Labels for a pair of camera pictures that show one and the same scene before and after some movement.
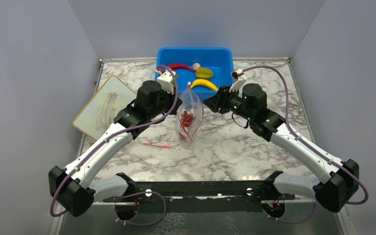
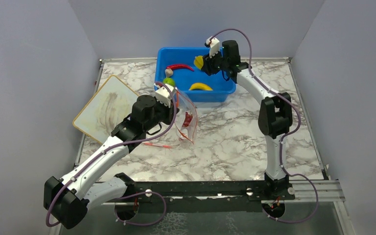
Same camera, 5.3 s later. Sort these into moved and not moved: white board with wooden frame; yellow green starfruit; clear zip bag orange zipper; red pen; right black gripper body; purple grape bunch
Moved: yellow green starfruit; right black gripper body; clear zip bag orange zipper; purple grape bunch
Not moved: red pen; white board with wooden frame
